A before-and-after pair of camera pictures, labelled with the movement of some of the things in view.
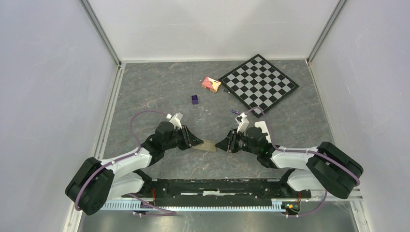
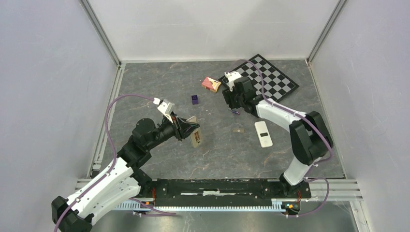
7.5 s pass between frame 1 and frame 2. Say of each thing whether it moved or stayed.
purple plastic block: stayed
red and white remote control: stayed
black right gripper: moved
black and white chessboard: stayed
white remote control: moved
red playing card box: stayed
